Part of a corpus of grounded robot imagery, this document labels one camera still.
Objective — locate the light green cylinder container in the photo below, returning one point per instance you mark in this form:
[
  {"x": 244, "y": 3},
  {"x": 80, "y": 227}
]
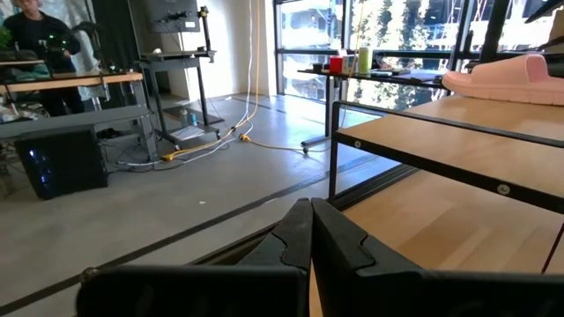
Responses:
[{"x": 364, "y": 61}]

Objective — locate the white box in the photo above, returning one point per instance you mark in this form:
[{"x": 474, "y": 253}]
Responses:
[{"x": 349, "y": 64}]

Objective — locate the grey low desk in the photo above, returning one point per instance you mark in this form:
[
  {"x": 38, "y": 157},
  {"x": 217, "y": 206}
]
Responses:
[{"x": 75, "y": 119}]

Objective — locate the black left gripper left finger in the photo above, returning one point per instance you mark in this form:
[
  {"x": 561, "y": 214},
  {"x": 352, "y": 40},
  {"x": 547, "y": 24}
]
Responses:
[{"x": 264, "y": 290}]

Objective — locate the black monitor on cart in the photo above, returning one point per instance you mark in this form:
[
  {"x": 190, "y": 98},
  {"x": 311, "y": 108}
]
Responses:
[{"x": 174, "y": 15}]

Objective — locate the pink slide sandal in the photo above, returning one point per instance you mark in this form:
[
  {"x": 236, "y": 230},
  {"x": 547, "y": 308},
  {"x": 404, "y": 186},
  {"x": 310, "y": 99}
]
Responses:
[{"x": 506, "y": 81}]

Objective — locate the red cup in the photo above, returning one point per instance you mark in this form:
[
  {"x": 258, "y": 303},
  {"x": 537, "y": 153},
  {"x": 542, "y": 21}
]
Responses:
[{"x": 336, "y": 65}]

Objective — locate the black computer tower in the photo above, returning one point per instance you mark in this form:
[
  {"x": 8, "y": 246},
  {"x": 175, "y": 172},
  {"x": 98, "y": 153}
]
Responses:
[{"x": 61, "y": 160}]

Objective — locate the black side table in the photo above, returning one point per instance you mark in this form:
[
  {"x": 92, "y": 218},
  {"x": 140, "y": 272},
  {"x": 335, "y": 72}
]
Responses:
[{"x": 396, "y": 78}]

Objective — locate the wooden top desk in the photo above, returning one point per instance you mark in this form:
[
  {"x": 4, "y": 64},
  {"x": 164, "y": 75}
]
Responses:
[{"x": 88, "y": 80}]

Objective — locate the black rolling cart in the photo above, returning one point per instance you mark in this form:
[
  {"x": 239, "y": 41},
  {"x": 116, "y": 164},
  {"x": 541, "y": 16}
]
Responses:
[{"x": 176, "y": 57}]

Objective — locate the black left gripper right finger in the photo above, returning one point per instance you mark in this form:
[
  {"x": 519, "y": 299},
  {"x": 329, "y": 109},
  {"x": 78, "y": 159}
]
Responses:
[{"x": 352, "y": 286}]

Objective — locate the person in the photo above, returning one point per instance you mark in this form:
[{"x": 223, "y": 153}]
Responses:
[{"x": 39, "y": 39}]

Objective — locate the wooden shelf with black frame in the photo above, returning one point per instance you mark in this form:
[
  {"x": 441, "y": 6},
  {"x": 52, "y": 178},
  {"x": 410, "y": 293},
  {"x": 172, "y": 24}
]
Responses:
[{"x": 440, "y": 145}]

